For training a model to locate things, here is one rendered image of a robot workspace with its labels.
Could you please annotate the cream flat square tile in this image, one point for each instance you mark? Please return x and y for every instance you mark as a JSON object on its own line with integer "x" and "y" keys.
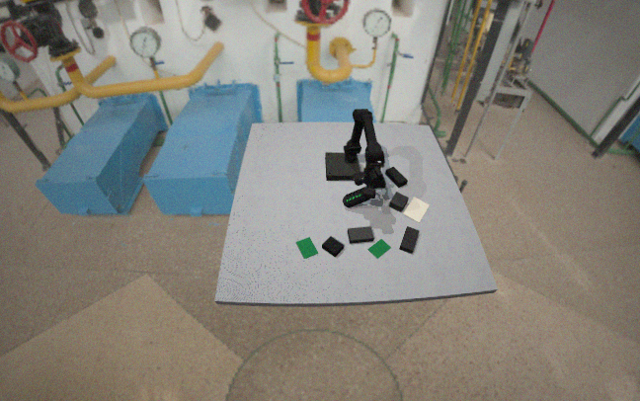
{"x": 416, "y": 209}

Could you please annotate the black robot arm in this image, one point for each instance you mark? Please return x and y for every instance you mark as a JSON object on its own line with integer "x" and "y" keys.
{"x": 373, "y": 152}

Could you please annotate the flat green rectangular card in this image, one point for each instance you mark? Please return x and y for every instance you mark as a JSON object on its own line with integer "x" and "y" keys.
{"x": 306, "y": 248}

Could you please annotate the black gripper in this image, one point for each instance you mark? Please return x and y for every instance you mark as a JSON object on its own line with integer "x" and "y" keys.
{"x": 369, "y": 192}

